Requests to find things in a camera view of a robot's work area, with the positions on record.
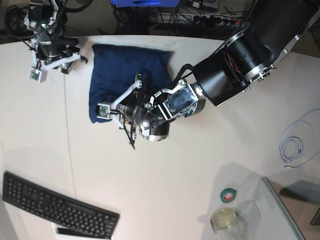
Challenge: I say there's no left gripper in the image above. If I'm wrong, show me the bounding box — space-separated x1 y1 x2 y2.
116 94 153 128

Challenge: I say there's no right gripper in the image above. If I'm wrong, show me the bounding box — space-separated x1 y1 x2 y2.
37 34 80 74

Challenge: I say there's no dark blue t-shirt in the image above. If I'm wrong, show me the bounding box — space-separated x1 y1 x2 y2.
88 44 172 123

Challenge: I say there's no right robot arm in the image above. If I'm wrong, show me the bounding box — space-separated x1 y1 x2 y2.
5 0 92 81

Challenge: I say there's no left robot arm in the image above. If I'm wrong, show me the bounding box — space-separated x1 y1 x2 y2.
116 0 320 142

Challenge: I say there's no blue box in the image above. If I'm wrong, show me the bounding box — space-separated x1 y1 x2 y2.
110 0 180 8

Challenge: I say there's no green tape roll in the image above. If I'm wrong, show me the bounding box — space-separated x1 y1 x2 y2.
219 188 237 203

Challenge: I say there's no black computer keyboard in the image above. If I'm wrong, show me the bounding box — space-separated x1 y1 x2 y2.
2 171 120 240

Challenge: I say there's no white power strip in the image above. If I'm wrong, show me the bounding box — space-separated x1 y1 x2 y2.
150 12 246 27

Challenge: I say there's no clear glass jar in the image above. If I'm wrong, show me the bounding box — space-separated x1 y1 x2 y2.
210 207 247 240

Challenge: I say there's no coiled white cable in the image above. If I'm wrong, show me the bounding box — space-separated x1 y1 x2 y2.
278 108 320 169

